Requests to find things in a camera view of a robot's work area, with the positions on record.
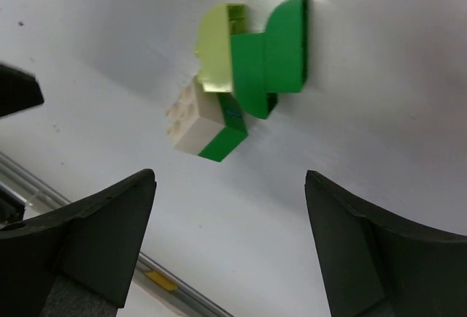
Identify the aluminium rail front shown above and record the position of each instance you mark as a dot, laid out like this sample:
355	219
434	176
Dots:
24	196

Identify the white lego brick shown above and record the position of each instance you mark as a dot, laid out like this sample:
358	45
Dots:
195	119

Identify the green curved lego middle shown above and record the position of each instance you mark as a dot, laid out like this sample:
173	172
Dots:
249	77

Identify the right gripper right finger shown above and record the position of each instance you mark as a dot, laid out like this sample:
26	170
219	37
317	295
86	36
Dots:
376	263

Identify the pale yellow curved lego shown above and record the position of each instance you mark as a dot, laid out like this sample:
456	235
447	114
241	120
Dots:
213	46

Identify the green curved lego top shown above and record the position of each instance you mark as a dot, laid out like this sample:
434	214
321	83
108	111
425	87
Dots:
286	47

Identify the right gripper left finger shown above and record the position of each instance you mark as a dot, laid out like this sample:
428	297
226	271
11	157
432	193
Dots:
78	260

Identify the green curved lego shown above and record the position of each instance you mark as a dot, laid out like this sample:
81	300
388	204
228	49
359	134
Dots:
286	47
249	77

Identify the green lego on white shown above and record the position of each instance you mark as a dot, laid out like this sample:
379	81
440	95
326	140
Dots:
231	135

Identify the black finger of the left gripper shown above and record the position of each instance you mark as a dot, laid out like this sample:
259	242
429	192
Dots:
20	90

